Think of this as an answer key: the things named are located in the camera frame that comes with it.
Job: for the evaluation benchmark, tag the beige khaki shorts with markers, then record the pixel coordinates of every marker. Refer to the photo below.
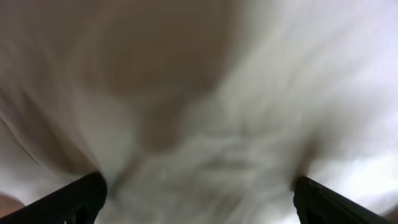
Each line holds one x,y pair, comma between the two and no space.
200,111

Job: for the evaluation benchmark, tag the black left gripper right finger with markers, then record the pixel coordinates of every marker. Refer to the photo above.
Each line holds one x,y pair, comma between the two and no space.
317,204

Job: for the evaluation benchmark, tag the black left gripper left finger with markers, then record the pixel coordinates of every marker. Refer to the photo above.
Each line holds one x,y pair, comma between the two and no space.
77,203

